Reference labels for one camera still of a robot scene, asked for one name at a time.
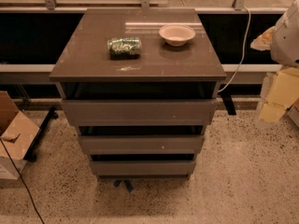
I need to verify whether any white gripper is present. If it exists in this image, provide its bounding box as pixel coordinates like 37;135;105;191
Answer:
250;26;299;129

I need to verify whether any grey drawer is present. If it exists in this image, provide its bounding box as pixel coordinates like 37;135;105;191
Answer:
61;99;217;126
78;135;205;155
90;161;195;176

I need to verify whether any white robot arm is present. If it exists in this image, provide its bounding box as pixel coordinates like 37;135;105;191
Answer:
250;0;299;128

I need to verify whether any grey drawer cabinet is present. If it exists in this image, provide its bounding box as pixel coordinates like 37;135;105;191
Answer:
52;10;225;185

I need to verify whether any grey bottom drawer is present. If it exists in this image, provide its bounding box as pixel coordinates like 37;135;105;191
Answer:
90;161;195;176

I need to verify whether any grey top drawer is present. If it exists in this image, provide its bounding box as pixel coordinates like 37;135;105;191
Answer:
61;99;217;126

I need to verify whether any cardboard box right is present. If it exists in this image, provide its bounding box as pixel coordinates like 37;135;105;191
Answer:
288;99;299;127

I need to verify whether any cardboard box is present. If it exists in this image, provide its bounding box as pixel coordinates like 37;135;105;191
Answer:
0;91;39;180
288;99;299;127

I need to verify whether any black stand foot right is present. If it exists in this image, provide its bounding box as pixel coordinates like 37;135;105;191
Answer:
221;92;236;116

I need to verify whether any black stand foot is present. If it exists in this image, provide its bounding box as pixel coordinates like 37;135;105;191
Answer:
24;106;58;162
221;92;236;116

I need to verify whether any white paper bowl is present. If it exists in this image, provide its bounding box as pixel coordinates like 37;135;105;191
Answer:
159;24;195;47

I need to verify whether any crushed green soda can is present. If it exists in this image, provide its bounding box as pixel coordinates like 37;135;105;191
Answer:
107;37;142;55

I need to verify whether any black stand foot left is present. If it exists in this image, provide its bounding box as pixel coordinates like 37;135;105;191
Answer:
24;106;58;162

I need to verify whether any cardboard box left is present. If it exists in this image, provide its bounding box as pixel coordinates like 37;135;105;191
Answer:
0;91;39;180

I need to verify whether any white cable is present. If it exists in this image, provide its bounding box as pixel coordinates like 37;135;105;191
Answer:
218;7;252;94

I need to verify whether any black floor cable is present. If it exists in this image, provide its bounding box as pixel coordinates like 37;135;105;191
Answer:
0;138;46;224

